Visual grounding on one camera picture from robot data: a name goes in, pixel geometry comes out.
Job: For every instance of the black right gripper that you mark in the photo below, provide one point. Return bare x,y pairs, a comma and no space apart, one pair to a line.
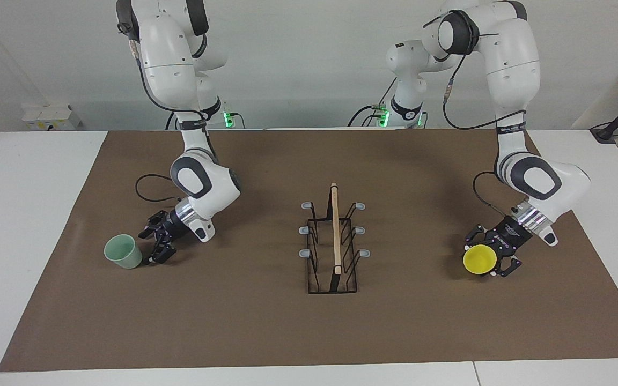
174,228

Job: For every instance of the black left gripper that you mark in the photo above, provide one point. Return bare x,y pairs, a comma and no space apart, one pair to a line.
510,236

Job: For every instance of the yellow plastic cup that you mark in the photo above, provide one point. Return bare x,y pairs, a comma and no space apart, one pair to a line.
479,259

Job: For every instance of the pale green plastic cup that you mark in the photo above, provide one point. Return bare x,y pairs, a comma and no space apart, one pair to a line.
126,254

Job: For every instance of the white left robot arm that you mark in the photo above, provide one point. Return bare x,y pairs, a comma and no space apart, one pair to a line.
513,53

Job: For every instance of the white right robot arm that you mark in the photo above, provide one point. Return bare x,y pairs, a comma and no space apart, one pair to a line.
169,53

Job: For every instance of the brown table mat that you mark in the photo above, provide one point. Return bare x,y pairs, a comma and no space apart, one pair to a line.
180,321

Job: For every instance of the white power strip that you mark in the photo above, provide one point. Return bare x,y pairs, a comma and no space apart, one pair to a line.
51,117

